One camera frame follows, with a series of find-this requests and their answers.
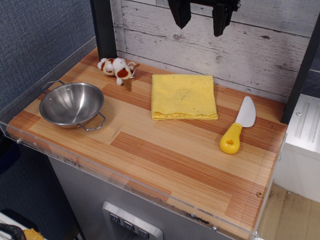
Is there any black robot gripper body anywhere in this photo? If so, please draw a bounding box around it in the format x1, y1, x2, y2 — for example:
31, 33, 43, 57
190, 0, 241, 12

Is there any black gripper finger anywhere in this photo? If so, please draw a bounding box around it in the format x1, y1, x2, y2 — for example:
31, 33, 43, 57
212, 3, 233, 37
168, 0, 191, 29

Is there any yellow cloth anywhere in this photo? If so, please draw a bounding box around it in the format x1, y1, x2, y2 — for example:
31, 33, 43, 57
151, 74, 219, 120

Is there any white brown plush dog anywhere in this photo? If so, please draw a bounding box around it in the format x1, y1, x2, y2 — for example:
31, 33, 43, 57
97, 57, 140, 91

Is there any white aluminium block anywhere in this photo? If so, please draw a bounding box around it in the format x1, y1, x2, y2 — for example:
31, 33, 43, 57
273, 94, 320, 202

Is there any clear acrylic table guard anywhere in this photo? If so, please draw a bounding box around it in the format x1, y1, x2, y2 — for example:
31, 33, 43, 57
0, 37, 286, 240

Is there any silver control panel with buttons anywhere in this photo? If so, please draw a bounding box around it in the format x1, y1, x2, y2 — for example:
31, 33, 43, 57
102, 201, 164, 240

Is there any black vertical post left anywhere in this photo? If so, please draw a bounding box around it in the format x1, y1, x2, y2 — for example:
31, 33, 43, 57
90, 0, 118, 59

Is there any black vertical post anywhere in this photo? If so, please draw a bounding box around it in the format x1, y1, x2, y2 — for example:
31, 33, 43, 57
280, 15, 320, 125
90, 0, 118, 59

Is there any black vertical post right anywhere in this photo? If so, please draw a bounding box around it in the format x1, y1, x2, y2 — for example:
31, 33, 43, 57
280, 15, 320, 125

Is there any yellow handled toy knife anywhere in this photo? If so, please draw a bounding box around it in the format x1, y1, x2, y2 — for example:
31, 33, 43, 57
220, 96, 256, 154

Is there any stainless steel bowl with handles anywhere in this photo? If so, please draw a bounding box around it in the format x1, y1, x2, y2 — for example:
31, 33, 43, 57
39, 80, 107, 132

